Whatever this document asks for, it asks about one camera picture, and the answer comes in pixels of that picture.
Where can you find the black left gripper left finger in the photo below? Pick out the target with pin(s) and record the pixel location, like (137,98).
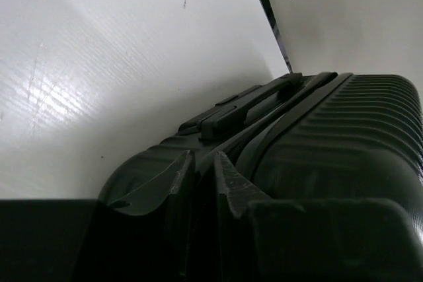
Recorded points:
(141,236)

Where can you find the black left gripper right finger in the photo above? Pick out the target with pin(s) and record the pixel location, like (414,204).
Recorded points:
(364,226)

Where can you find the black ribbed hard-shell suitcase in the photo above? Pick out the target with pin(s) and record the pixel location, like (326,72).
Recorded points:
(299,123)

